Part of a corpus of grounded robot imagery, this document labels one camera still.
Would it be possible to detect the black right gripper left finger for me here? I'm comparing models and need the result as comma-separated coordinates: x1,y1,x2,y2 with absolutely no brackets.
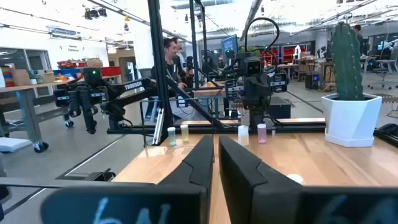
40,133,215,224

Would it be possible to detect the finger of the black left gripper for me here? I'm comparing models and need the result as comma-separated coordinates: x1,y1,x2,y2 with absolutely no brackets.
224,77,247,101
269,72,290,94

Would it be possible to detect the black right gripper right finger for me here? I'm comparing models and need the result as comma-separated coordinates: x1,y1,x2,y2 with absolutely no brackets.
218,134,398,224

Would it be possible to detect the white translucent medicine bottle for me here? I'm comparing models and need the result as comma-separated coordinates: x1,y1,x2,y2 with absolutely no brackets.
238,124,250,147

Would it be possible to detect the black equipment case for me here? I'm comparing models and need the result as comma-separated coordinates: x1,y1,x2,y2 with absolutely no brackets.
269,96,292,119

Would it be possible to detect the red storage cabinet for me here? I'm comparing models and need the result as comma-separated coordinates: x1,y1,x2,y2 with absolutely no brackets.
261,46,312,65

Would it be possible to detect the black computer tower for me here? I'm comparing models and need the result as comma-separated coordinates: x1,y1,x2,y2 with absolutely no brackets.
305,72,321,90

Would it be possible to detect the computer monitor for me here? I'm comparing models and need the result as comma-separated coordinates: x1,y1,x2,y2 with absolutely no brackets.
221,34,239,60

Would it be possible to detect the person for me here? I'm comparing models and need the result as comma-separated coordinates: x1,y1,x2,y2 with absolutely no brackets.
150,37,206,121
353,24,364,47
174,36,195,85

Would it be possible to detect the green cactus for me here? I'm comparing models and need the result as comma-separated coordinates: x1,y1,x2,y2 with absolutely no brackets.
330,21,365,101

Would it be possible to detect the white hexagonal planter pot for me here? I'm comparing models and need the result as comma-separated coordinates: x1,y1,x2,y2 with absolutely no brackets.
321,92,383,148

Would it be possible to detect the office chair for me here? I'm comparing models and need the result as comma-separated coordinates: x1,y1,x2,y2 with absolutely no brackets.
368,46,398,91

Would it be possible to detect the ceiling spotlight cluster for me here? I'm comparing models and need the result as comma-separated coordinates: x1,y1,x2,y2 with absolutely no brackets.
83,7,108,20

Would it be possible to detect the white flat board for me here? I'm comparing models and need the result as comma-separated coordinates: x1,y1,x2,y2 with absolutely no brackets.
0,138,32,153

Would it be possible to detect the wooden workbench on wheels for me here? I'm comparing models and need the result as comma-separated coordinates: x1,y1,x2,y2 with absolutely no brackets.
0,80,77,154

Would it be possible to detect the cardboard box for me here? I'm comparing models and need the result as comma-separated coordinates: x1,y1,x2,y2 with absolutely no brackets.
12,68,32,86

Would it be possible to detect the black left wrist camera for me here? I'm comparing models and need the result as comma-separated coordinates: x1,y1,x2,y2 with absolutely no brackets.
244,55,264,77

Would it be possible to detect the silver aluminium bracket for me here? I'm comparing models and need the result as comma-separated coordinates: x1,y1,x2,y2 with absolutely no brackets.
151,107,166,146

